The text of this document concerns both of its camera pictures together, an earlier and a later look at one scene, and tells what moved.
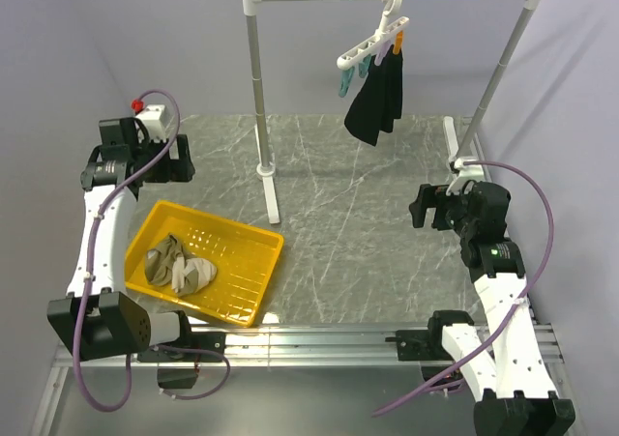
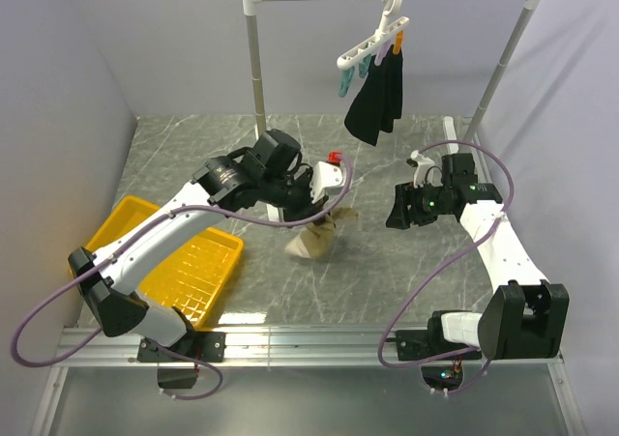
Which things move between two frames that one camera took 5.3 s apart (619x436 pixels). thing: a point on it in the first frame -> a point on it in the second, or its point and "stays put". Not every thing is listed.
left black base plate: [193, 339] stays put
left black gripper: [175, 170] -> [308, 209]
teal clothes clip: [347, 73] stays put
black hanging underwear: [380, 101] stays put
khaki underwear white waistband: [171, 266] -> [315, 241]
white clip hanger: [382, 34] stays put
